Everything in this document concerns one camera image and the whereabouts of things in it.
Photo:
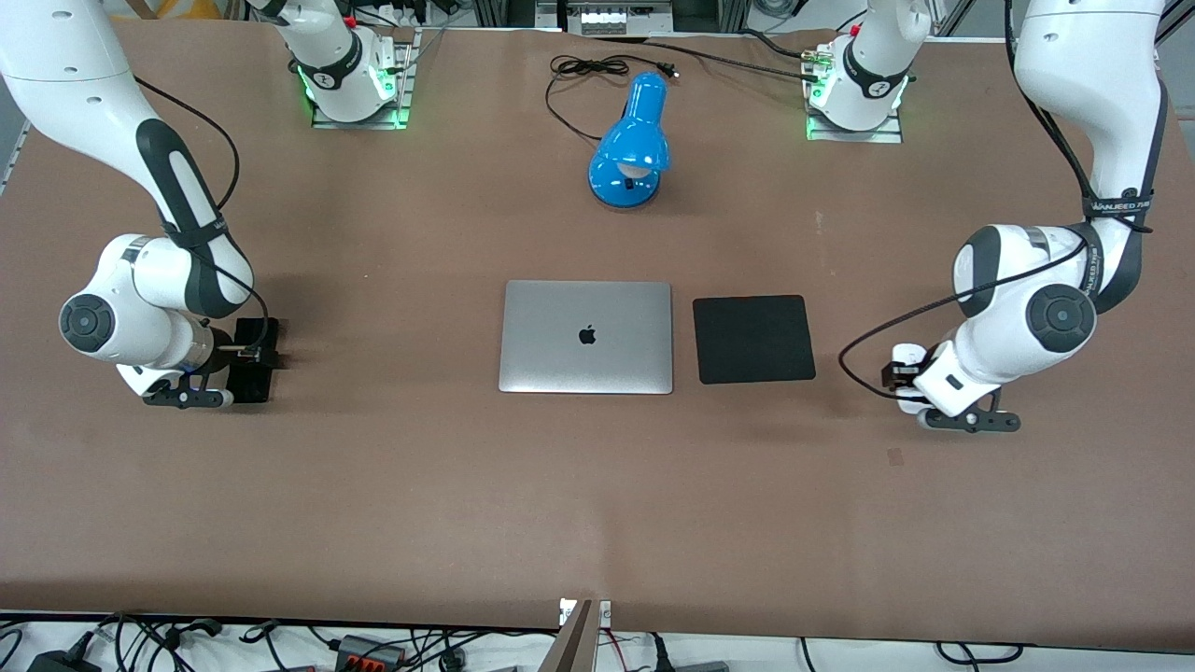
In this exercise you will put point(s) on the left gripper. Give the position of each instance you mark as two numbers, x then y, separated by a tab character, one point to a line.
893	374

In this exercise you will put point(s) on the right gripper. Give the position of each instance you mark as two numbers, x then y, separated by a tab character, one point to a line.
248	359

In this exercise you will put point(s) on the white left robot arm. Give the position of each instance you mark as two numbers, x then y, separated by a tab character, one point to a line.
1074	56

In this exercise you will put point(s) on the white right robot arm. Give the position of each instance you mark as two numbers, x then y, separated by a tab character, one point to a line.
56	56

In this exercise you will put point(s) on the black mouse pad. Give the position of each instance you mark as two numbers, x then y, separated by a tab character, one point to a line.
753	339

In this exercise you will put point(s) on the silver laptop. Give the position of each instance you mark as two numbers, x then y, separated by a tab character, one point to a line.
560	355

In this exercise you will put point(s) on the grey box orange connectors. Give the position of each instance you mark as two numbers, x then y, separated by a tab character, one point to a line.
369	653

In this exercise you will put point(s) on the blue desk lamp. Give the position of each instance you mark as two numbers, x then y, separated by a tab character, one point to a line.
635	131

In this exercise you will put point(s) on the black power adapter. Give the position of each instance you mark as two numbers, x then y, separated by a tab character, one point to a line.
61	663

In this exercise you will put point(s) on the grey electronics box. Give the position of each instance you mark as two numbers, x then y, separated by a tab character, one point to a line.
616	17

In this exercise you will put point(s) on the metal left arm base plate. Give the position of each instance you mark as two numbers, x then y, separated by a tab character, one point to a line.
887	135

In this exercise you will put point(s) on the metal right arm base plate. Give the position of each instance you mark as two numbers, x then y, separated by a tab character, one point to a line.
406	84

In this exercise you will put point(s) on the brown camera mount post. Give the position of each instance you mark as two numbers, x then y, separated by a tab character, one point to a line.
571	644

